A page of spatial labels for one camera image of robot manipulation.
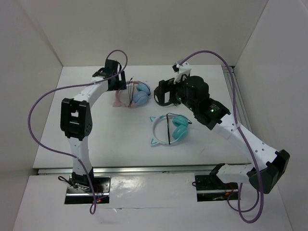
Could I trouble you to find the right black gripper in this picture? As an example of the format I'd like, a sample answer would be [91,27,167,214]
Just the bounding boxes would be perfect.
[154,73,197,112]

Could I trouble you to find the black headphone audio cable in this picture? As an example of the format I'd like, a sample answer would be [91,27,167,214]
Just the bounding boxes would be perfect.
[127,76,151,108]

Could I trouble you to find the pink blue cat-ear headphones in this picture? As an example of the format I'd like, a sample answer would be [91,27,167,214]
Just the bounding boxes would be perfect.
[113,80,151,108]

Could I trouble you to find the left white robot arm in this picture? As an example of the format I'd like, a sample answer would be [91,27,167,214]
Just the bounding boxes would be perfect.
[60,59,126,192]

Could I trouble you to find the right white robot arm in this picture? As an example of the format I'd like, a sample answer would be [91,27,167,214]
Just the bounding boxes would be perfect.
[154,76,290,194]

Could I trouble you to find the black headphones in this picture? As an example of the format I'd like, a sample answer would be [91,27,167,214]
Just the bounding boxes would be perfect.
[154,86,180,106]

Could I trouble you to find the white teal cat-ear headphones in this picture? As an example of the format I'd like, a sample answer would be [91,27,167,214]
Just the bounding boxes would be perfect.
[150,113,192,146]

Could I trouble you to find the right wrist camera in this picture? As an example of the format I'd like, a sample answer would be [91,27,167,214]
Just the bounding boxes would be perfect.
[172,62,191,84]

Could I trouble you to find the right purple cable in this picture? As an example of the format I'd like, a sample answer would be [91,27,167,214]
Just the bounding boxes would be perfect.
[175,50,265,223]

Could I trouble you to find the purple cable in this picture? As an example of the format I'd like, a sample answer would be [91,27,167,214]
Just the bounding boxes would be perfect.
[28,50,128,215]
[175,50,265,223]

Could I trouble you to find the aluminium side rail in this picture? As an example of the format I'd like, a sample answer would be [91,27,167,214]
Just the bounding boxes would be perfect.
[222,66,251,128]

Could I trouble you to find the aluminium table edge rail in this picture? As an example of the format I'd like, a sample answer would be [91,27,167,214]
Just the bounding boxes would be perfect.
[37,163,252,178]

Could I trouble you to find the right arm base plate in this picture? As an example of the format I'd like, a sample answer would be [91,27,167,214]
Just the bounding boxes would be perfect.
[192,175,238,202]

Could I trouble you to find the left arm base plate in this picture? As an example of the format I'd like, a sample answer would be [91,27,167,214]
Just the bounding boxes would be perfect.
[64,177,111,205]

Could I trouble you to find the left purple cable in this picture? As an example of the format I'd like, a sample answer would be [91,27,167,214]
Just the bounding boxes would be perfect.
[28,50,128,215]

